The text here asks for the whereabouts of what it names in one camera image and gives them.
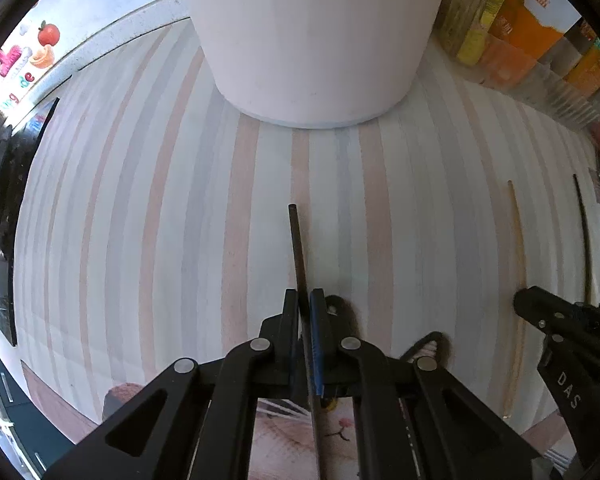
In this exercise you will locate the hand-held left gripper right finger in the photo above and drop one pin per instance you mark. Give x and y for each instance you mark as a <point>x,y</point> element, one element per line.
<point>317,330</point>

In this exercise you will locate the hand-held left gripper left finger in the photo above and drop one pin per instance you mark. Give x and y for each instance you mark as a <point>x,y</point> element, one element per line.
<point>287,320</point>

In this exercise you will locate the green-banded light chopstick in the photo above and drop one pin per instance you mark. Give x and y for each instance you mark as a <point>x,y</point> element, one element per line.
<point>519,270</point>

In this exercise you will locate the dark wooden chopstick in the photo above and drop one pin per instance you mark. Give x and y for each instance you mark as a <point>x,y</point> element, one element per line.
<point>297,250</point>
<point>584,230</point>

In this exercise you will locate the beige round chopstick holder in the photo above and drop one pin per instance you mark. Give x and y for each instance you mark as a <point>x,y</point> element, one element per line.
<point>310,35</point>

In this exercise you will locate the striped cat-print tablecloth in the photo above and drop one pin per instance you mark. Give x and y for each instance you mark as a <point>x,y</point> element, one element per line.
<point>155,210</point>

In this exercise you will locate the yellow seasoning box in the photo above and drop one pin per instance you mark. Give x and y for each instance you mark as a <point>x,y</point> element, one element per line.
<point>485,25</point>

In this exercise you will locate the orange and white packet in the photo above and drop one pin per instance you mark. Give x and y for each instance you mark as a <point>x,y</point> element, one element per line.
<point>530,20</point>

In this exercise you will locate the bag with brown contents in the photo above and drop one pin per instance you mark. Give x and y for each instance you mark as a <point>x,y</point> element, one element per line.
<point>462,5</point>

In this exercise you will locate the colourful wall stickers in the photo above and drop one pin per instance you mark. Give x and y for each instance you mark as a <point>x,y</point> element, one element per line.
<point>35,50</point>

